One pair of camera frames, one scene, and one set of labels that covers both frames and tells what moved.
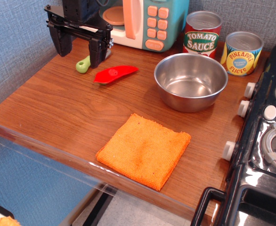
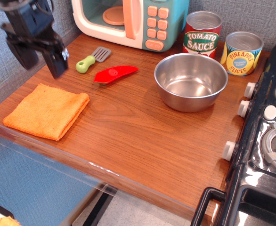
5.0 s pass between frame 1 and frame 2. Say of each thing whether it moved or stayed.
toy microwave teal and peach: stayed
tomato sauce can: stayed
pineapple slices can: stayed
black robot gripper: moved
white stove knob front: stayed
